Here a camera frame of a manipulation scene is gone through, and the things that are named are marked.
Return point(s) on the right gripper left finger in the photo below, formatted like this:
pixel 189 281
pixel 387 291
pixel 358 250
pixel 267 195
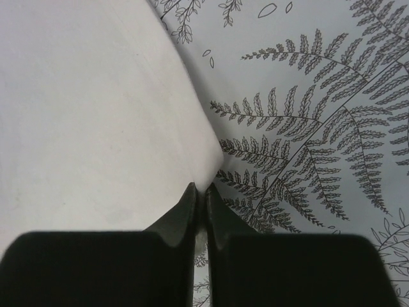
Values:
pixel 153 267

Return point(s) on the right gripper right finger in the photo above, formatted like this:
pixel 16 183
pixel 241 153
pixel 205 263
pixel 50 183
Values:
pixel 248 268

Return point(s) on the white t shirt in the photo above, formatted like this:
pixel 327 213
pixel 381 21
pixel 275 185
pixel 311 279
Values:
pixel 101 127

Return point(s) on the floral table mat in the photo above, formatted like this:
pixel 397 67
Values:
pixel 309 101

